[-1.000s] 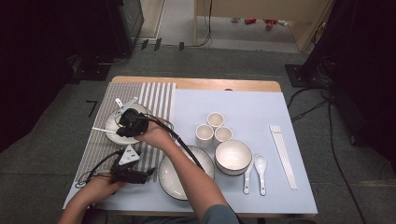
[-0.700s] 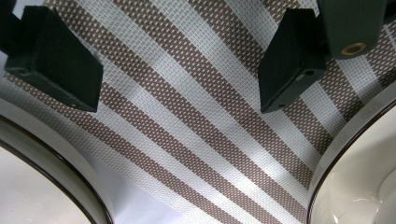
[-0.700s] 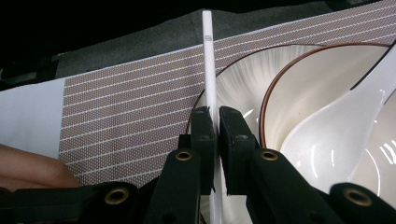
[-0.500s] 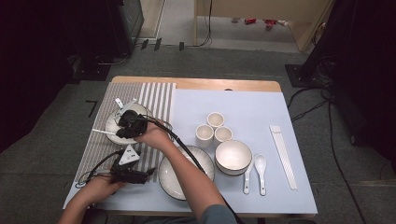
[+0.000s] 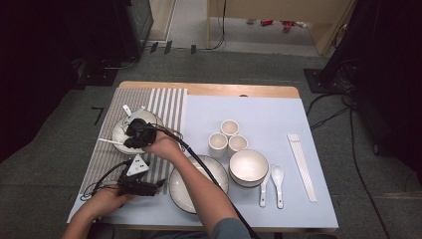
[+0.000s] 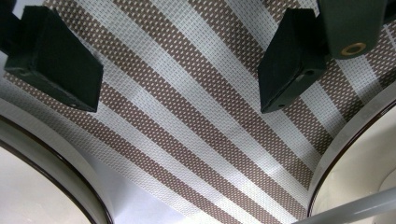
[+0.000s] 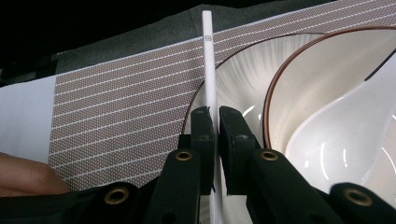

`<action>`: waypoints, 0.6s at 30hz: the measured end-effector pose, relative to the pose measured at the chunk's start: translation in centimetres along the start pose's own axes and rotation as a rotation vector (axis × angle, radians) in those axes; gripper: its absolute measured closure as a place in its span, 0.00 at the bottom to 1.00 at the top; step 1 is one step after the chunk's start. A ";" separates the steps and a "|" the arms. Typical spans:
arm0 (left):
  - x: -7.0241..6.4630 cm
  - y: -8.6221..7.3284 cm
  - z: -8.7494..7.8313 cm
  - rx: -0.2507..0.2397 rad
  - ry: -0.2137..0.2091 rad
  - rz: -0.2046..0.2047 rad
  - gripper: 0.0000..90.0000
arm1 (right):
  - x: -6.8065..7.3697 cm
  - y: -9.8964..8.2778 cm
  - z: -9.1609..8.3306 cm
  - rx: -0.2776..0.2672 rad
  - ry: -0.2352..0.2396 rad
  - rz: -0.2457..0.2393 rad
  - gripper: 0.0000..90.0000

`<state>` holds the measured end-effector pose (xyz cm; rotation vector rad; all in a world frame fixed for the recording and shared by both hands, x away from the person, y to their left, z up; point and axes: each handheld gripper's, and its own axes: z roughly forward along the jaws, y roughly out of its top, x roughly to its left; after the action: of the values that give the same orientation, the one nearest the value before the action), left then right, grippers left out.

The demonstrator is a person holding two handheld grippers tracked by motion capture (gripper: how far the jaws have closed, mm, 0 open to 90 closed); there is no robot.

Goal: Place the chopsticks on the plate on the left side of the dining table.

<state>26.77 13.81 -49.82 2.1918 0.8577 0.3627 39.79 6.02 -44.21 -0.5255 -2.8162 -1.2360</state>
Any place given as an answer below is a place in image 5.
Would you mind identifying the person's right hand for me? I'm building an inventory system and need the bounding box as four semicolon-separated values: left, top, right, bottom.
142;131;184;164

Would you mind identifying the long black floor cable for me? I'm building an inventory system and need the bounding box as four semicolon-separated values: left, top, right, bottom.
347;99;392;239

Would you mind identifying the dark curtain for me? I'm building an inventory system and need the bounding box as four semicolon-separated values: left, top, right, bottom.
0;0;130;162
322;0;422;173

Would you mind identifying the row of white chopsticks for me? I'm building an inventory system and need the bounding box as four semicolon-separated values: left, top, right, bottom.
287;132;317;203

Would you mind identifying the person's clothing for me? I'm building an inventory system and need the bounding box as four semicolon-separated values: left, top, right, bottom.
88;221;336;239

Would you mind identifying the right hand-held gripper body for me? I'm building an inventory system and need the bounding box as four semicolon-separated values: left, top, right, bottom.
120;106;159;149

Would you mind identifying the hand-held gripper cable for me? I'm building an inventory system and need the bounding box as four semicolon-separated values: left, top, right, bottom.
148;123;262;239
81;159;132;203

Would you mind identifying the pale blue table sheet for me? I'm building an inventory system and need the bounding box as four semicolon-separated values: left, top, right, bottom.
67;94;339;230

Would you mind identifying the black stand base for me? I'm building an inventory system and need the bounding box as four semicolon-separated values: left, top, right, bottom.
303;68;336;94
78;59;117;88

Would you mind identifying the left hand-held gripper cable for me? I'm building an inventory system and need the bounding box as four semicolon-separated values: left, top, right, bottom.
81;159;132;203

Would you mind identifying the white plate with dark rim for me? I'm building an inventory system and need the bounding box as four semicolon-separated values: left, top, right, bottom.
168;154;230;215
111;111;165;156

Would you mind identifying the hanging black cable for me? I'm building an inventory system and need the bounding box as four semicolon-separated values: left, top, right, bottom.
212;0;228;52

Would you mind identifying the dark cabinet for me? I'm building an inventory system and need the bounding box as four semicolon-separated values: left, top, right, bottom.
113;0;154;61

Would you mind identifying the person's left hand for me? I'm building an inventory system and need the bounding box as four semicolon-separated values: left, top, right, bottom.
87;189;135;221

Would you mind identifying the white bowl with dark rim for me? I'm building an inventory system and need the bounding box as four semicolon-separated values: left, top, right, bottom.
229;172;268;189
228;148;270;185
132;110;159;128

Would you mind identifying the white ceramic cup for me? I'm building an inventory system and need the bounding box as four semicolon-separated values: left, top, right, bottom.
220;119;241;137
208;131;229;158
227;133;249;157

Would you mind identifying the striped woven placemat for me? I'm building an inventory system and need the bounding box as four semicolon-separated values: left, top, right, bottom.
79;88;188;196

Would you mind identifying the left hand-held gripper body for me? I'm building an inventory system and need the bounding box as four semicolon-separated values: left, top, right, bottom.
117;153;157;197

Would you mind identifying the right hand-held gripper cable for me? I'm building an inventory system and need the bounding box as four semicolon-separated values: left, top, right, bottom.
148;123;262;239

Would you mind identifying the single white chopstick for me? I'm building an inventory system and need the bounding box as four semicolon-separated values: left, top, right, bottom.
98;137;126;145

